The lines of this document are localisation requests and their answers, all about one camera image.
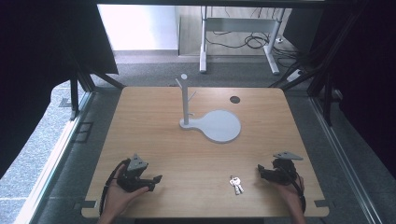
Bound black floor cables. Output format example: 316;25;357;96
205;7;300;68

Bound dark curtain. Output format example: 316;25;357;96
0;0;120;180
281;0;396;180

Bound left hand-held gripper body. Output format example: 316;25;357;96
116;153;149;193

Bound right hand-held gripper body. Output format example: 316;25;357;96
270;150;304;187

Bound grey key stand with pegs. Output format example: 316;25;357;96
175;73;243;145

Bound person's left hand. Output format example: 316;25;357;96
104;163;150;218

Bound white power strip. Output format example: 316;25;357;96
286;69;304;83

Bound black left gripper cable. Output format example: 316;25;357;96
98;158;132;217

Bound white metal desk frame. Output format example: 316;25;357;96
199;5;286;76

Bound black metal stand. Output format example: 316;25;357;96
68;55;126;121
269;6;368;127

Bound person's right hand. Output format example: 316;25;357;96
274;175;306;207

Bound silver bunch of keys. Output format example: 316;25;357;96
229;175;245;196

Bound white panel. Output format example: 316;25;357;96
96;4;179;51

